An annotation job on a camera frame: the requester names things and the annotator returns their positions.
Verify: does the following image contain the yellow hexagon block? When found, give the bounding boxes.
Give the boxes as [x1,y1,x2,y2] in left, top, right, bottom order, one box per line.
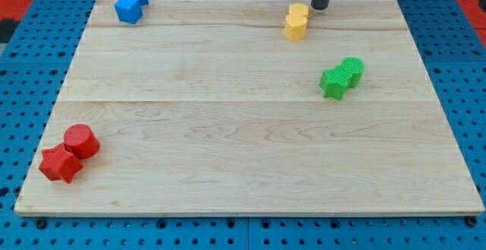
[289,2,309,18]

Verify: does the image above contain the wooden board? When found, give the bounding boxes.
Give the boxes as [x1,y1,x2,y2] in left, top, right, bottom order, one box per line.
[14,0,484,217]

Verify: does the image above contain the green star block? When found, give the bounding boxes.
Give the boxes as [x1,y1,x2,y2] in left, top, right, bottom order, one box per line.
[320,66,352,100]

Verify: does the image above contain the yellow pentagon block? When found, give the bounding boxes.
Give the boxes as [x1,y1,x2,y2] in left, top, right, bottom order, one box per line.
[284,14,308,41]

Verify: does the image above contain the green cylinder block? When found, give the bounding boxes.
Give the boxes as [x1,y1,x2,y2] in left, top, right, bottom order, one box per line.
[341,57,365,88]

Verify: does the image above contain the blue cube block front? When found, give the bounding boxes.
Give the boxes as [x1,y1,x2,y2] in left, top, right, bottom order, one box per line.
[115,0,143,24]

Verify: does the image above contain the red cylinder block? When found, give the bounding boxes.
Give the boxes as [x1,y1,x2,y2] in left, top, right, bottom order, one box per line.
[64,124,99,159]

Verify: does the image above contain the red star block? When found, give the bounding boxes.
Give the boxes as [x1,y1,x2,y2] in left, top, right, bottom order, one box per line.
[38,142,83,184]

